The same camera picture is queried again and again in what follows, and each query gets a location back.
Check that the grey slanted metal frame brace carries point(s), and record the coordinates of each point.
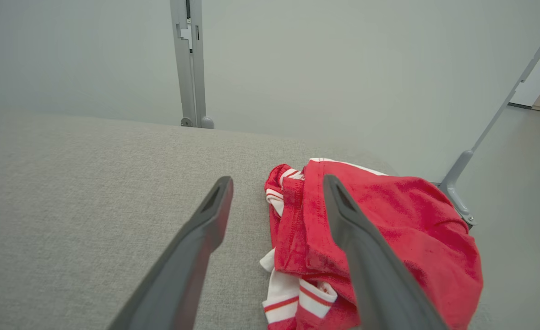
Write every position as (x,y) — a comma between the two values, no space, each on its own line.
(455,178)

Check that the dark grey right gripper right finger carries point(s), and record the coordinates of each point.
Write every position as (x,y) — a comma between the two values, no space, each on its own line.
(379,284)

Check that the red jersey with white stripes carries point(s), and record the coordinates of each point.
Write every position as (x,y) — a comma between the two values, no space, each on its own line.
(281,293)

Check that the red jersey with lettering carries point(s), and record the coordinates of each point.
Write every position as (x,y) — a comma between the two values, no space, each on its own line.
(411,215)

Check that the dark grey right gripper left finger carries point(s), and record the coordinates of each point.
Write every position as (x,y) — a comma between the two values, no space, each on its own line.
(182,275)

